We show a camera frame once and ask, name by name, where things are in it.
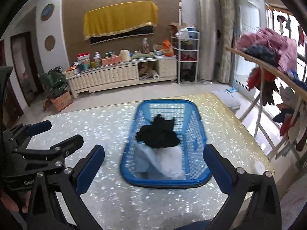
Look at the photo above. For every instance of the light blue white garment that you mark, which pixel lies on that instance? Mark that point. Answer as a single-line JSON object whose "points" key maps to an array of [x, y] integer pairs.
{"points": [[145, 159]]}

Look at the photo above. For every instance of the pink box on cabinet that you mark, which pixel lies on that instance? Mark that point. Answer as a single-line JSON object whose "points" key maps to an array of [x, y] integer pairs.
{"points": [[111, 60]]}

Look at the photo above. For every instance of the patterned curtain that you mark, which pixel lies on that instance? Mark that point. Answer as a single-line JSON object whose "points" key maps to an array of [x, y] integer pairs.
{"points": [[228, 14]]}

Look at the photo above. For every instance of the cream tv cabinet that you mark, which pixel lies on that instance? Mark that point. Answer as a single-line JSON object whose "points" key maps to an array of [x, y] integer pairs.
{"points": [[130, 73]]}

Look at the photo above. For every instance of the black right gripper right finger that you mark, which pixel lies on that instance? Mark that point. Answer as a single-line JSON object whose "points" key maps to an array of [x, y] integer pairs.
{"points": [[263, 212]]}

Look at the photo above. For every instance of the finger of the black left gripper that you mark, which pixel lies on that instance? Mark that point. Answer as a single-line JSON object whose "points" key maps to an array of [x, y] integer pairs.
{"points": [[53, 157], [18, 134]]}

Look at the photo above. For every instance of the blue plastic laundry basket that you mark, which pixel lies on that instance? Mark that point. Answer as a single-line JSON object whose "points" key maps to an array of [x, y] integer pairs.
{"points": [[190, 131]]}

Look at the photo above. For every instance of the black plush toy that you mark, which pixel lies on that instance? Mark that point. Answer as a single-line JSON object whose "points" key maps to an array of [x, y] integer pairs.
{"points": [[159, 133]]}

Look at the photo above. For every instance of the white round puck device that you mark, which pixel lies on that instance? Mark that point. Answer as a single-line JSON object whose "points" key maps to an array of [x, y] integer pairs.
{"points": [[258, 168]]}

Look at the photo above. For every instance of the cream round jar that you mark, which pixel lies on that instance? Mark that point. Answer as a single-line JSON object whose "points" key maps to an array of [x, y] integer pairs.
{"points": [[125, 55]]}

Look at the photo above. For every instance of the white fluffy towel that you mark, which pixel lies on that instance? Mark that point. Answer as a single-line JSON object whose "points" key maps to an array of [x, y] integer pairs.
{"points": [[167, 161]]}

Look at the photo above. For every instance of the white metal shelf rack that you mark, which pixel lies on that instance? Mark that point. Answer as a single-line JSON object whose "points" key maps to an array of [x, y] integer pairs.
{"points": [[186, 44]]}

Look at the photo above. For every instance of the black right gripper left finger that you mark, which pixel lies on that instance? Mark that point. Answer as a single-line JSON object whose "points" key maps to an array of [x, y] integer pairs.
{"points": [[44, 211]]}

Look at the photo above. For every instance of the wooden clothes drying rack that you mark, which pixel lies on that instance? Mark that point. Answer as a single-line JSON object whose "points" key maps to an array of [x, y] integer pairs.
{"points": [[278, 97]]}

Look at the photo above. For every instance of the yellow cloth cover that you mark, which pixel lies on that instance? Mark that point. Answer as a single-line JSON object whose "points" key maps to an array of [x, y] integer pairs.
{"points": [[119, 18]]}

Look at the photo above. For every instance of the paper towel roll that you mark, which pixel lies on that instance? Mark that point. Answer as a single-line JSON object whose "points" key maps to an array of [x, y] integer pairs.
{"points": [[155, 75]]}

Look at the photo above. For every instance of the cardboard box on floor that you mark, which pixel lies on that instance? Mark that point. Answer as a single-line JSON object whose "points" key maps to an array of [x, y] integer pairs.
{"points": [[59, 103]]}

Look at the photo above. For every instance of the person's left hand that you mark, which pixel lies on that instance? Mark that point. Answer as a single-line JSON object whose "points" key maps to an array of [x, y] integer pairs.
{"points": [[12, 206]]}

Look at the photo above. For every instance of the dark green bag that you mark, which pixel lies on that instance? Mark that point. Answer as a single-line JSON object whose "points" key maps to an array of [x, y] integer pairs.
{"points": [[54, 82]]}

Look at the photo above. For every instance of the pink clothes pile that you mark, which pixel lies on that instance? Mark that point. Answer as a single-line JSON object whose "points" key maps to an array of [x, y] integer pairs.
{"points": [[283, 46]]}

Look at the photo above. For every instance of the silver standing air conditioner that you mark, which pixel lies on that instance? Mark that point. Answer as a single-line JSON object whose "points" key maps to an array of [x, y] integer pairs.
{"points": [[207, 12]]}

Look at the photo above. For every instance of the grey floor mat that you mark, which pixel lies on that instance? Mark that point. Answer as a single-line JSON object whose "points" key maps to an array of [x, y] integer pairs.
{"points": [[232, 103]]}

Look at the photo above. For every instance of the orange bag on cabinet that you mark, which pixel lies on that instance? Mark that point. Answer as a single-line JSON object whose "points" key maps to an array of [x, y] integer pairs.
{"points": [[167, 48]]}

